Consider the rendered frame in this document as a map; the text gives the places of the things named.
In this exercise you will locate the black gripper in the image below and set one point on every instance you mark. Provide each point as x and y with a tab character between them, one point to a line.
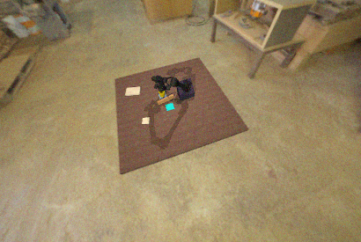
167	87

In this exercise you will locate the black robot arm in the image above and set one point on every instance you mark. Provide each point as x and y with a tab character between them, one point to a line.
174	82

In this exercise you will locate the beige flat rectangular block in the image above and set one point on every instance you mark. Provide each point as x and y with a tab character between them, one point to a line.
133	91

